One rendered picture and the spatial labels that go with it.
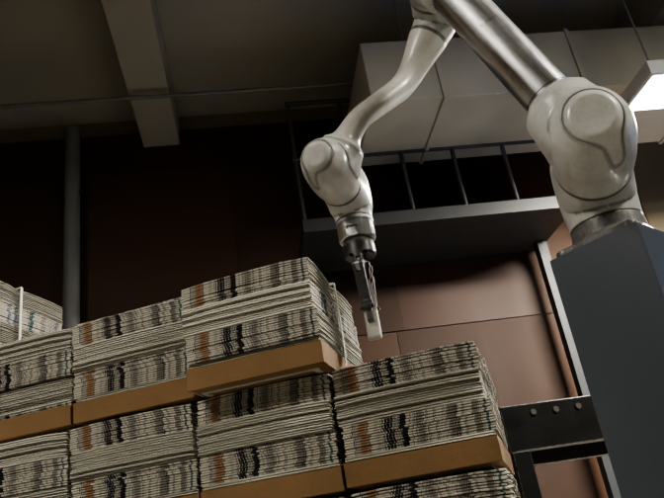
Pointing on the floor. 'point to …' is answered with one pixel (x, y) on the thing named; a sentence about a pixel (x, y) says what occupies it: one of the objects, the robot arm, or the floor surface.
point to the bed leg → (526, 474)
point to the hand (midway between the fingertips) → (373, 323)
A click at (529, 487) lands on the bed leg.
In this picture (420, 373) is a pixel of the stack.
